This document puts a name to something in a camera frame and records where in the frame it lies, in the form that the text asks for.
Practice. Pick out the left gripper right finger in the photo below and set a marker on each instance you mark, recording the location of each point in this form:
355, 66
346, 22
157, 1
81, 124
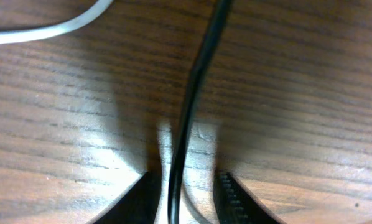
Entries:
233, 204

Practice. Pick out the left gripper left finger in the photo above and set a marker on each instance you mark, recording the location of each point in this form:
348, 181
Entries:
138, 205

